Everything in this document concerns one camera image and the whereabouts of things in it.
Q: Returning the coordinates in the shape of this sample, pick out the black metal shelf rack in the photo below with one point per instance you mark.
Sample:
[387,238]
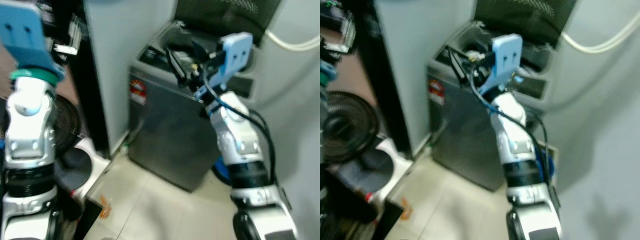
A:
[95,100]
[385,75]

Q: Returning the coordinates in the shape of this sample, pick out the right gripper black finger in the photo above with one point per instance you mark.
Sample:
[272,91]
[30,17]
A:
[199,49]
[457,62]
[176,65]

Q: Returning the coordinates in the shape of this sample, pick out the black flat board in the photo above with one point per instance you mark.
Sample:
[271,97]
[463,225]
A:
[387,222]
[87,220]

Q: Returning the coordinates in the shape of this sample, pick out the white stool dark seat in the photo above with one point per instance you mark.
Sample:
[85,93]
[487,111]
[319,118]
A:
[75,165]
[372,167]

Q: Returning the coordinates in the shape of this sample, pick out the light blue left wrist camera mount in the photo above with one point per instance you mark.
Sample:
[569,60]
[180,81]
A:
[22,35]

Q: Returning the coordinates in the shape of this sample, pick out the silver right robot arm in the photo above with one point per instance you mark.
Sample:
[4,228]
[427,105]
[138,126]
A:
[515,140]
[235,135]

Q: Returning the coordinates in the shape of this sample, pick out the light blue right wrist camera mount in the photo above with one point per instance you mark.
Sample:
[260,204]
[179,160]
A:
[235,52]
[506,57]

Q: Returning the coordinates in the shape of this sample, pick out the grey top-load washing machine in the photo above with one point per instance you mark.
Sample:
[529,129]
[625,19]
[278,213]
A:
[165,130]
[460,135]

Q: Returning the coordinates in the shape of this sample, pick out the black round fan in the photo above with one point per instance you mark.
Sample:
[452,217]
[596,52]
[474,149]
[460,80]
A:
[350,125]
[67,125]

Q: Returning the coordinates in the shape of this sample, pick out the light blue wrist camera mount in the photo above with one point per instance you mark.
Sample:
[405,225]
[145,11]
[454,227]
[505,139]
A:
[506,57]
[22,35]
[235,52]

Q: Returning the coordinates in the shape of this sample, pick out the grey tall cabinet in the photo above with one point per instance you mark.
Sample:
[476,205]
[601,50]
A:
[125,40]
[425,45]

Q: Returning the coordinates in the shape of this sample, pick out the dark washing machine lid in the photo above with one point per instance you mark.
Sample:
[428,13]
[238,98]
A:
[525,17]
[225,15]

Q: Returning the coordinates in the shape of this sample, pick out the red white washer sticker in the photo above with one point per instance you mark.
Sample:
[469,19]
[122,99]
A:
[436,92]
[138,91]

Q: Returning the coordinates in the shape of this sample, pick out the blue plastic basin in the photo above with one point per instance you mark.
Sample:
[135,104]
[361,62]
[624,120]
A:
[550,165]
[220,172]

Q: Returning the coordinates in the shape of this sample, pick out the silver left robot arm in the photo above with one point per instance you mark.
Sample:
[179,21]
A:
[30,115]
[325,75]

